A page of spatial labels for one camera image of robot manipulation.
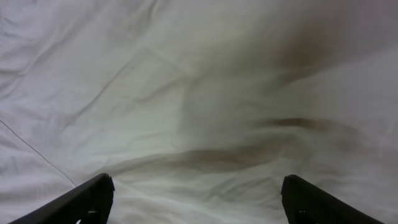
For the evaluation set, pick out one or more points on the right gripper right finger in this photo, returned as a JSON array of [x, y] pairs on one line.
[[305, 203]]

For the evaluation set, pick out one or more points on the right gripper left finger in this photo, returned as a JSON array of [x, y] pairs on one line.
[[89, 203]]

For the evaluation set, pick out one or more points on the beige khaki shorts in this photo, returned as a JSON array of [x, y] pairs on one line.
[[199, 109]]

